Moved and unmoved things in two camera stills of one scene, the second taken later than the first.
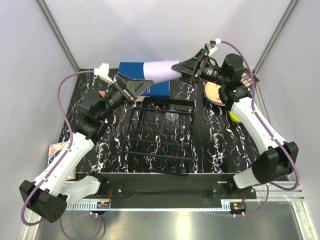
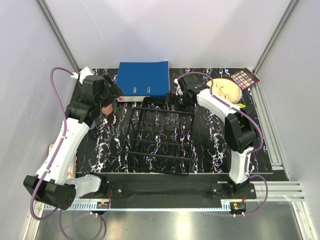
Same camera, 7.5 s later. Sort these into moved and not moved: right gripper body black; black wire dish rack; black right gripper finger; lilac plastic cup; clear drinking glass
Moved: right gripper body black; black right gripper finger; lilac plastic cup
Not moved: black wire dish rack; clear drinking glass
